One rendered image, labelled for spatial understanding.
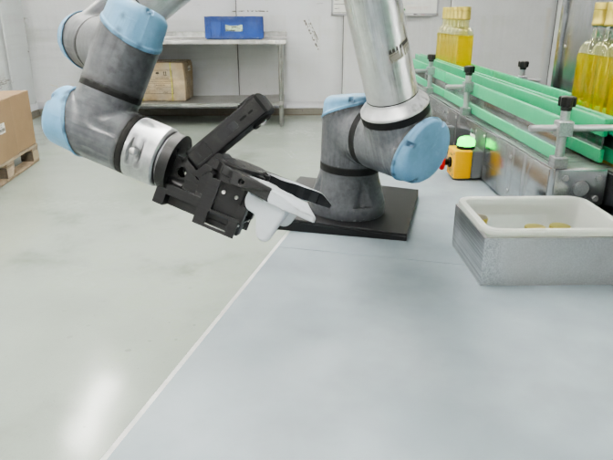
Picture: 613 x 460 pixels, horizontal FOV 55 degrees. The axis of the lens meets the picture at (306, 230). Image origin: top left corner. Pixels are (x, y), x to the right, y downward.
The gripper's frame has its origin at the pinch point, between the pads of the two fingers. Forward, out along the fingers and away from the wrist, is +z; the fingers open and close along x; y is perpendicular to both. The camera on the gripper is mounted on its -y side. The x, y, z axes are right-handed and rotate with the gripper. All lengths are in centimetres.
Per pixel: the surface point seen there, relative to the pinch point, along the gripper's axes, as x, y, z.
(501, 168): -69, -14, 28
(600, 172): -43, -19, 40
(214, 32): -534, -48, -209
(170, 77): -535, 11, -239
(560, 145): -41, -20, 31
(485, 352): -4.0, 9.7, 24.6
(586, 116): -52, -28, 36
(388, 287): -20.5, 10.6, 11.8
